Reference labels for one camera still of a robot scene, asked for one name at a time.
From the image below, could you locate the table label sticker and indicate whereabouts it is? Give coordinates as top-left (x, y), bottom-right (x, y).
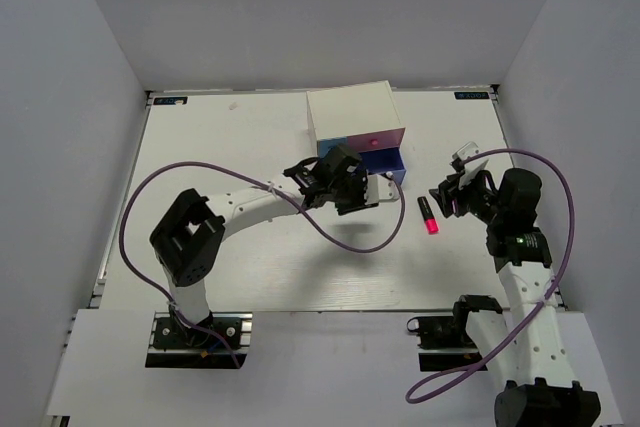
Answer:
top-left (152, 96), bottom-right (188, 106)
top-left (454, 91), bottom-right (490, 100)

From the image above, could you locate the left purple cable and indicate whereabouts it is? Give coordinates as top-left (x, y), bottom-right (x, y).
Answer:
top-left (119, 161), bottom-right (405, 367)

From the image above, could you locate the pink drawer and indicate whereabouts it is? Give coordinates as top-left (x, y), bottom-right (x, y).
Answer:
top-left (347, 127), bottom-right (405, 152)

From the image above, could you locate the right table label sticker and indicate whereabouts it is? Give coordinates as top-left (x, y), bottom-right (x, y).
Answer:
top-left (454, 91), bottom-right (490, 100)

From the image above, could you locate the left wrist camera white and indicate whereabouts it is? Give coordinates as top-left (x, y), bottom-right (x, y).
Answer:
top-left (365, 172), bottom-right (399, 206)

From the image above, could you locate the left table label sticker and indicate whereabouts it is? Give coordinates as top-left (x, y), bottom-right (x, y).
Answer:
top-left (152, 96), bottom-right (188, 106)

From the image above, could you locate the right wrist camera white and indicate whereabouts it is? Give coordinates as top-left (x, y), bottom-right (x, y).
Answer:
top-left (451, 142), bottom-right (488, 189)

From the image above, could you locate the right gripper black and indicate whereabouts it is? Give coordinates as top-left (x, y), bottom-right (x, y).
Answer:
top-left (429, 168), bottom-right (506, 225)

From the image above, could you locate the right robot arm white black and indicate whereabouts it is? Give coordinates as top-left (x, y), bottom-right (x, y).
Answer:
top-left (430, 166), bottom-right (601, 426)

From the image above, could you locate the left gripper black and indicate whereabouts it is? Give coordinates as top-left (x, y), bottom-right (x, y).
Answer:
top-left (329, 170), bottom-right (378, 216)

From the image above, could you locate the white drawer cabinet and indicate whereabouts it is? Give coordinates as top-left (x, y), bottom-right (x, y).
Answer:
top-left (306, 81), bottom-right (405, 147)

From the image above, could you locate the pink highlighter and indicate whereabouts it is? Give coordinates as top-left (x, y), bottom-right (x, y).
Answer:
top-left (417, 196), bottom-right (439, 235)

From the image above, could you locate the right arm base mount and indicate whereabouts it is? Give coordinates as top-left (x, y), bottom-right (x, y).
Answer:
top-left (406, 315), bottom-right (482, 373)

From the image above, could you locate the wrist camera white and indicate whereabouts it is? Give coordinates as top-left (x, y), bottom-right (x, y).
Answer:
top-left (451, 142), bottom-right (488, 189)
top-left (365, 172), bottom-right (399, 206)

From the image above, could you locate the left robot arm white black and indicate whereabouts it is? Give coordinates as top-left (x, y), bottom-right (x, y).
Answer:
top-left (150, 145), bottom-right (386, 346)

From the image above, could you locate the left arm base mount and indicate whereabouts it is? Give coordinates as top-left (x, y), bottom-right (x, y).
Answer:
top-left (145, 312), bottom-right (253, 370)

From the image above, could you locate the light blue drawer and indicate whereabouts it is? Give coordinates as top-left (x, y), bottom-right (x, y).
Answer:
top-left (317, 137), bottom-right (347, 158)

